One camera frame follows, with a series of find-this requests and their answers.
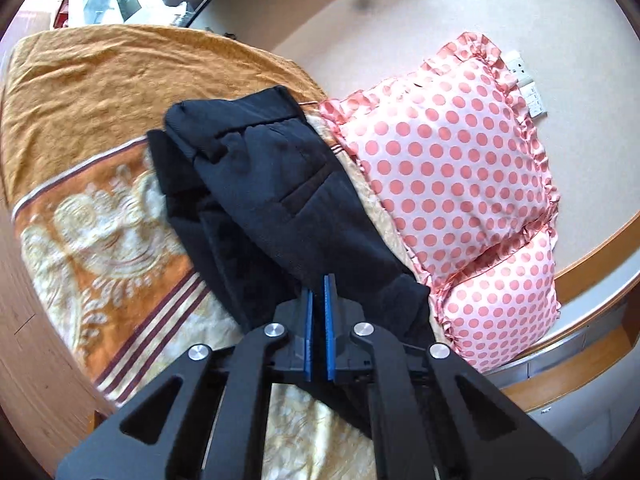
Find wooden door frame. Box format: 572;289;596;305
496;216;639;412

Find pink polka dot pillow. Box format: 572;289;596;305
319;32;560;289
435;226;561;373

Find white wall socket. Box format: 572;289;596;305
503;50;548;119

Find pink polka dot pillow right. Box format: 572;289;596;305
435;226;561;373

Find black pants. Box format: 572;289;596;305
148;86;434;346

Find pink polka dot pillow left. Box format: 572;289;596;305
319;32;560;289

